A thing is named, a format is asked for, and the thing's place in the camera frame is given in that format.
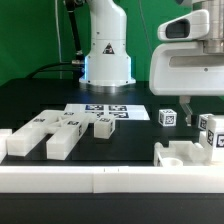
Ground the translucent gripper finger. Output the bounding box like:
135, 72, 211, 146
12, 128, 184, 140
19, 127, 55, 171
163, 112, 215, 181
179, 96, 193, 126

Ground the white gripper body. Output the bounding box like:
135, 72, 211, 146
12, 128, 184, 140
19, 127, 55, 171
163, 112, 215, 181
149, 42, 224, 96

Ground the white chair seat plate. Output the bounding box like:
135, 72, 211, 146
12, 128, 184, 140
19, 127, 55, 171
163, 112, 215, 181
153, 139, 224, 168

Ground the white chair back part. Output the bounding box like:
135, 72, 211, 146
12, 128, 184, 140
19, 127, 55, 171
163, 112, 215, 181
6, 110, 97, 160

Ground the white tagged cube middle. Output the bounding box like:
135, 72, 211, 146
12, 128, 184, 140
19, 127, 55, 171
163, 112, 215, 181
158, 109, 177, 127

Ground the white tagged cube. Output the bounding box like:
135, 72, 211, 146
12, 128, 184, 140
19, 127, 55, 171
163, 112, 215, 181
198, 114, 211, 131
158, 109, 177, 127

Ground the white tagged cube far right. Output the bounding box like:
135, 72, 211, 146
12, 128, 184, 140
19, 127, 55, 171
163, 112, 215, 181
198, 114, 211, 131

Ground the paper sheet with tags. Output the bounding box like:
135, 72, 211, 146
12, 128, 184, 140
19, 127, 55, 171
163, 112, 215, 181
65, 104, 150, 120

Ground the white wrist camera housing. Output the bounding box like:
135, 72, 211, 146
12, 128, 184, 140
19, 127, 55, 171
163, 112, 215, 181
157, 9, 210, 41

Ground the white hanging cable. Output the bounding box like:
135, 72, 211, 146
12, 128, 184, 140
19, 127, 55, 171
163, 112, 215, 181
54, 0, 64, 80

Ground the black cable on table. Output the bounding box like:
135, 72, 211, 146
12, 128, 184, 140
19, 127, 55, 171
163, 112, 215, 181
25, 60, 88, 80

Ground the white left fence rail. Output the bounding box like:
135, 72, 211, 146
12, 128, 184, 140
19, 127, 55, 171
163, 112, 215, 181
0, 129, 12, 163

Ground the white fence rail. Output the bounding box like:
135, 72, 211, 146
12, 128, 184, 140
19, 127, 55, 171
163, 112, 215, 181
0, 129, 12, 163
0, 166, 224, 193

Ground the white front fence rail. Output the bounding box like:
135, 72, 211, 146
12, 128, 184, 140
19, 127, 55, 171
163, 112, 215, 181
0, 166, 224, 193

